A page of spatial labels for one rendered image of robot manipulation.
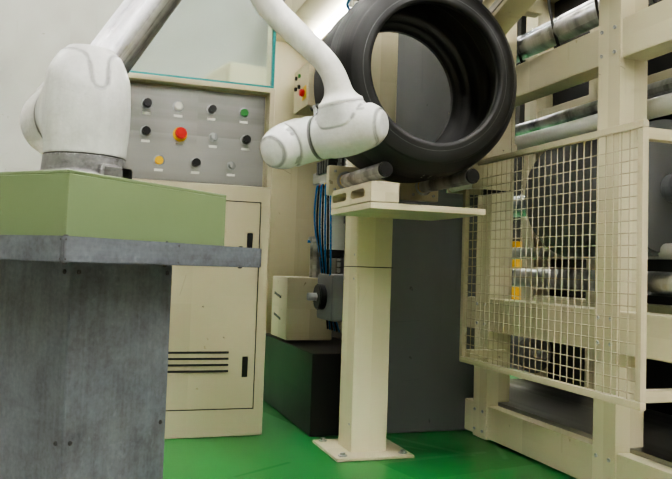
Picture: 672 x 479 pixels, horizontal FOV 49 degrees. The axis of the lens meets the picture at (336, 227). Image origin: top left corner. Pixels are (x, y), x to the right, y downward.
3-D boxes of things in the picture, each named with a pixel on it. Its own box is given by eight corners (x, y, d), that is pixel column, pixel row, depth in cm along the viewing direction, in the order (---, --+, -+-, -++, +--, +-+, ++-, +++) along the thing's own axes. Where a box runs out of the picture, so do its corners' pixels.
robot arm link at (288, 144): (289, 163, 183) (336, 154, 177) (258, 179, 169) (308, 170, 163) (277, 120, 180) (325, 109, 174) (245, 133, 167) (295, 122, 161)
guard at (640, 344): (458, 361, 261) (463, 163, 265) (463, 361, 262) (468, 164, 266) (639, 411, 176) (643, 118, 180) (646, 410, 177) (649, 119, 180)
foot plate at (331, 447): (312, 442, 261) (312, 436, 261) (383, 439, 269) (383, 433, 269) (336, 462, 235) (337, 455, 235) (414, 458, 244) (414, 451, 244)
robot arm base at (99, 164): (84, 179, 129) (86, 147, 129) (12, 183, 142) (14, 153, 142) (165, 190, 144) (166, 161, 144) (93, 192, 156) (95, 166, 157)
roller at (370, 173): (336, 178, 244) (347, 171, 245) (343, 190, 245) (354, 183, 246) (375, 166, 211) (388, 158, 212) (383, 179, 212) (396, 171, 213)
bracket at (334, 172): (325, 195, 245) (326, 165, 246) (434, 202, 258) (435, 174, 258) (328, 194, 242) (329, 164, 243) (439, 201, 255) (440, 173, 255)
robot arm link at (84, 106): (51, 148, 133) (58, 27, 134) (29, 158, 148) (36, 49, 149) (139, 158, 142) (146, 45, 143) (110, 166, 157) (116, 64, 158)
